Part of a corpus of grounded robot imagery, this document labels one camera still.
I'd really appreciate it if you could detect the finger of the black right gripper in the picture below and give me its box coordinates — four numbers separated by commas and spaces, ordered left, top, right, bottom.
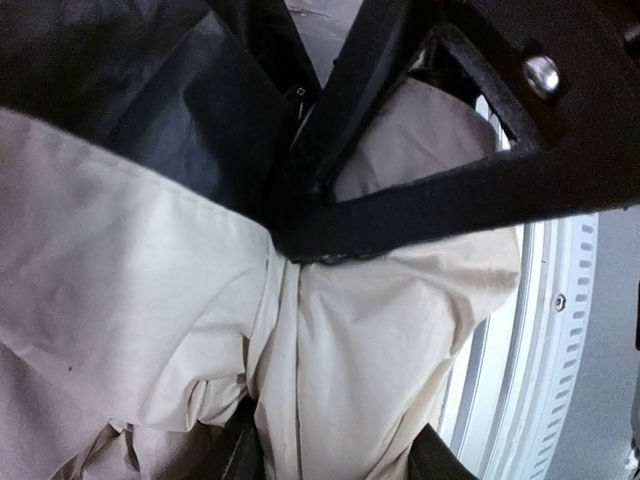
272, 1, 639, 263

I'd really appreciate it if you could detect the beige folding umbrella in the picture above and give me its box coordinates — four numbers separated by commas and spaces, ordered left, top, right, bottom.
0, 0, 521, 480

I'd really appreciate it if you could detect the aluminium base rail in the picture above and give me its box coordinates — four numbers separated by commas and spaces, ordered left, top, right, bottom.
439, 94, 601, 480

